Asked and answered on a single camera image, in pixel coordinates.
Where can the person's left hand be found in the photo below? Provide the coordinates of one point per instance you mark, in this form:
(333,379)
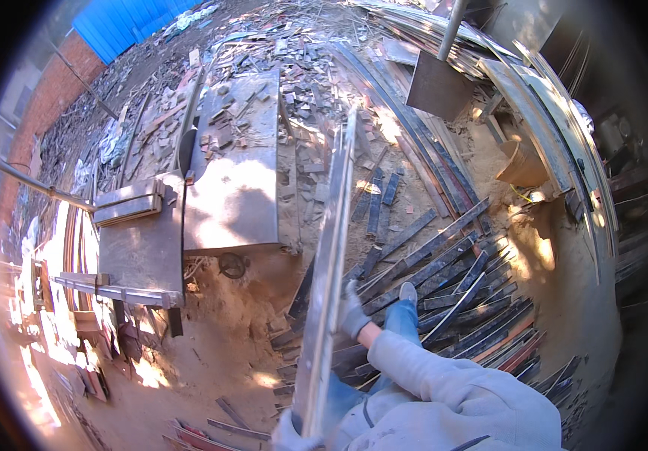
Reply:
(285,437)

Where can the person's right hand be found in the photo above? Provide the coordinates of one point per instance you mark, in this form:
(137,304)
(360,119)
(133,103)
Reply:
(352,315)

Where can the person's left fingers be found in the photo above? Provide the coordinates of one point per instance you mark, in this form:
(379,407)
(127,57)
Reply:
(281,434)

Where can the person's right fingers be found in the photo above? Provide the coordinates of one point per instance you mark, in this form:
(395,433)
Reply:
(346,299)

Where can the long grey wooden plank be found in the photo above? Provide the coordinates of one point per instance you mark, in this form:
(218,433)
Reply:
(329,253)

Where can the person's legs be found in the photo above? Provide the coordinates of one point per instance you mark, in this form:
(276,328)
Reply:
(401,321)

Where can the red boards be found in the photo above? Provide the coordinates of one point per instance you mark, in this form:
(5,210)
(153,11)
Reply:
(200,437)

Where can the pile of dark planks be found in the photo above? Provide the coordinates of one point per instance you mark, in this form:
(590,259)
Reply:
(459,299)

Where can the metal table saw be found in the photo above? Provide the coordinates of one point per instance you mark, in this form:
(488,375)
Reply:
(233,191)

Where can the person's body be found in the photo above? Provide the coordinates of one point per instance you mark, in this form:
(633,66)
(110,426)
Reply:
(470,423)

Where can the small wood offcuts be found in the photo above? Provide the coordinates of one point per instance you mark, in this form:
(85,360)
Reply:
(228,124)

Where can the metal shovel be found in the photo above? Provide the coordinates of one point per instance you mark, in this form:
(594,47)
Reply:
(436,84)

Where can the stack of wooden boards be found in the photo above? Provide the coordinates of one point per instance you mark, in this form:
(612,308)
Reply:
(129,202)

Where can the heap of wood scraps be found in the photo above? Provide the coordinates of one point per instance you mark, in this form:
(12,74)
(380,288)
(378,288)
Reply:
(301,62)

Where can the stack of long bent planks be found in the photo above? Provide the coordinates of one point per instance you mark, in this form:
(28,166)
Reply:
(532,107)

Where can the grey metal pipe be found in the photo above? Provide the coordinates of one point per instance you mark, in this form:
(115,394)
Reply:
(42,186)

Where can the blue metal fence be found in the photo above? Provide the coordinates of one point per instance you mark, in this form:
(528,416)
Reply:
(121,20)

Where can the red brick wall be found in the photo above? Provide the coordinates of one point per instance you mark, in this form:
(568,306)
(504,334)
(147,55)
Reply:
(47,96)

